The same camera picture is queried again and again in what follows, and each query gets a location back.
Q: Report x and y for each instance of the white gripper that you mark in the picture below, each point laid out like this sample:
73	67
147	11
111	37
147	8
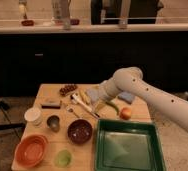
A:
98	105

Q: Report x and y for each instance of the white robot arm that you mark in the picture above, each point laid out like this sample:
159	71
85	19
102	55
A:
130	80

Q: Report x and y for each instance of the orange bowl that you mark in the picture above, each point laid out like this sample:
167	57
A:
31	150

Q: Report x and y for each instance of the gray cloth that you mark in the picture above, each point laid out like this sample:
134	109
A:
93	94

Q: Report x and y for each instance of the yellow corn cob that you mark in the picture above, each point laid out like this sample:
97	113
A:
84	97

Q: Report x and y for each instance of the blue sponge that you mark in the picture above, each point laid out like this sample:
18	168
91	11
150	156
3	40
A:
127	97

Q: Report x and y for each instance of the wooden spoon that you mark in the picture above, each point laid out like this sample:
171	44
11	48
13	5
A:
69	109

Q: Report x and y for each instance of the green plastic tray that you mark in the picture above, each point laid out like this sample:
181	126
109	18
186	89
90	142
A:
127	146

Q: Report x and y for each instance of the metal cup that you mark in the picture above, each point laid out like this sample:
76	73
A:
53	123

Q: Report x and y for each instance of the white cup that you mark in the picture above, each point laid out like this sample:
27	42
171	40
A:
33	115

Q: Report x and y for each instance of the red dish on counter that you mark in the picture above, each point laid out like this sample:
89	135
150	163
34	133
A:
27	23

